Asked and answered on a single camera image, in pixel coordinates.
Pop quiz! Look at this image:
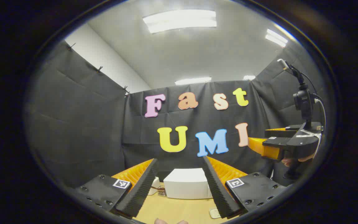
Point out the white toaster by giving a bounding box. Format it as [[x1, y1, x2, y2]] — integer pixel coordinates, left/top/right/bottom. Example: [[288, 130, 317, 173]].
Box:
[[148, 176, 160, 196]]

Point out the black camera cable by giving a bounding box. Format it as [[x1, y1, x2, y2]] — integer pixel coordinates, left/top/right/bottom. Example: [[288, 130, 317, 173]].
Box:
[[278, 58, 319, 100]]

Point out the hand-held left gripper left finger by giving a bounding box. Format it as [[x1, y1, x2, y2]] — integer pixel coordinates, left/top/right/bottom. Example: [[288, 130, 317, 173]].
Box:
[[73, 158, 160, 219]]

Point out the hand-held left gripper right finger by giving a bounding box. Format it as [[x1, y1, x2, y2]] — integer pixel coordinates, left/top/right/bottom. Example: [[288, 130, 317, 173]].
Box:
[[201, 156, 289, 219]]

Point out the white microwave oven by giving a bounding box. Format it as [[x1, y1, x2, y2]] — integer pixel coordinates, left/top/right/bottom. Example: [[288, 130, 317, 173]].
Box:
[[163, 168, 213, 200]]

